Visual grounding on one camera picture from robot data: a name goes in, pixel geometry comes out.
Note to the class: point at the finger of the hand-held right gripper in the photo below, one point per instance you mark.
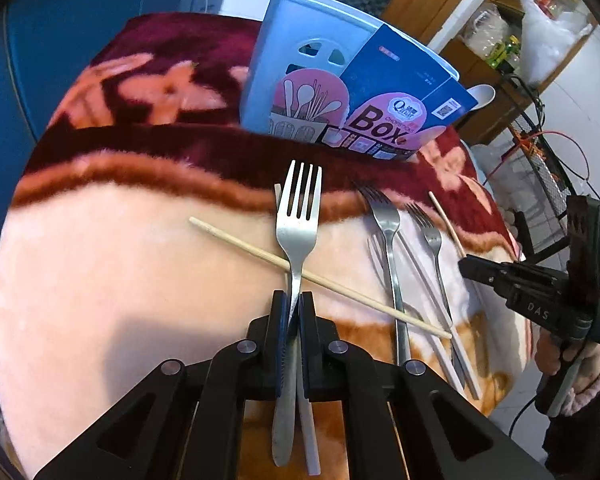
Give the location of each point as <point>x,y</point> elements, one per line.
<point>485,271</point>

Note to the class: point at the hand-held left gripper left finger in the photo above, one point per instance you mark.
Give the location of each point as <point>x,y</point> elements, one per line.
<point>279,330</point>

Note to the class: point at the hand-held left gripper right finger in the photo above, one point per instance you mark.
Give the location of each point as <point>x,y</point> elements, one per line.
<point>307,330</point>

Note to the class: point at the small stainless steel fork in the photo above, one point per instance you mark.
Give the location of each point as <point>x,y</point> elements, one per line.
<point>431,237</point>

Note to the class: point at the wooden chopstick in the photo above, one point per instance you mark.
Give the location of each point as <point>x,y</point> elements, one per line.
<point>445,222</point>
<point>240,246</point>

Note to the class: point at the large stainless steel fork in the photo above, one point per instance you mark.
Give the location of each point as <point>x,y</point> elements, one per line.
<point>297,230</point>

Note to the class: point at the light blue utensil box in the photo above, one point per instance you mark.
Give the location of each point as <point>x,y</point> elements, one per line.
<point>300,25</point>

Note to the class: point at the person's right forearm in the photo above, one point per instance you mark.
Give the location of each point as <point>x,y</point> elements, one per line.
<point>590,385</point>

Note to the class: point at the person's right hand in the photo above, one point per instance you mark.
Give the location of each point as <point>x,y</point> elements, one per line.
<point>550,355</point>

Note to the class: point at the wooden storage shelf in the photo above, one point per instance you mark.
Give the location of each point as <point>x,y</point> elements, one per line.
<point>485,110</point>

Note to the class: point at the white spoon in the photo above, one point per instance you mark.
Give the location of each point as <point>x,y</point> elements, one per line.
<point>482,94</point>

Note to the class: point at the red and pink floral blanket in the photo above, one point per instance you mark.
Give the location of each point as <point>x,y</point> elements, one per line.
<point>105,270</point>

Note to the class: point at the white plastic bag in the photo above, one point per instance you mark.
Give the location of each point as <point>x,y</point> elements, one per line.
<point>550,40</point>

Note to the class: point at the clear plastic bag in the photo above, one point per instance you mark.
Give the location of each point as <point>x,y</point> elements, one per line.
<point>485,25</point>

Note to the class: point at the wooden door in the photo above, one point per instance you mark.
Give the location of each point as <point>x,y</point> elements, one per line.
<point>430,0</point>

